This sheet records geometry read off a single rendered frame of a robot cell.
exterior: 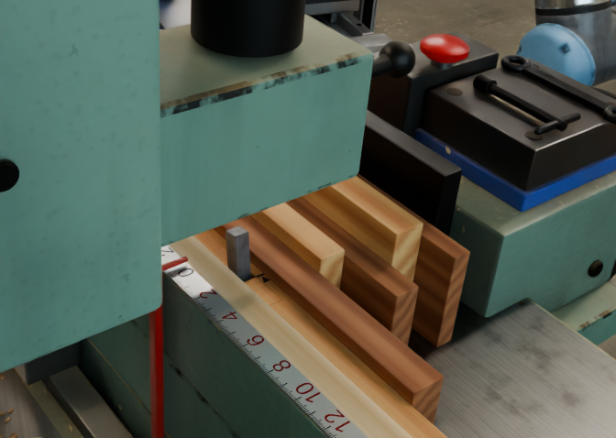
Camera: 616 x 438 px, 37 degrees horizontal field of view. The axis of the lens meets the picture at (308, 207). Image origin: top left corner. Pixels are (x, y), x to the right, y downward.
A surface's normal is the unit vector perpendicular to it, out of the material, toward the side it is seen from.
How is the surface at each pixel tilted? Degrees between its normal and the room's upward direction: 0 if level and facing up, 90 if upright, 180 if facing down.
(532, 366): 0
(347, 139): 90
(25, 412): 0
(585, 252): 90
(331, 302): 0
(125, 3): 90
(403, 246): 90
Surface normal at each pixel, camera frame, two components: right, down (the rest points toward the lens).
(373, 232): -0.78, 0.29
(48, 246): 0.62, 0.48
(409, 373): 0.08, -0.83
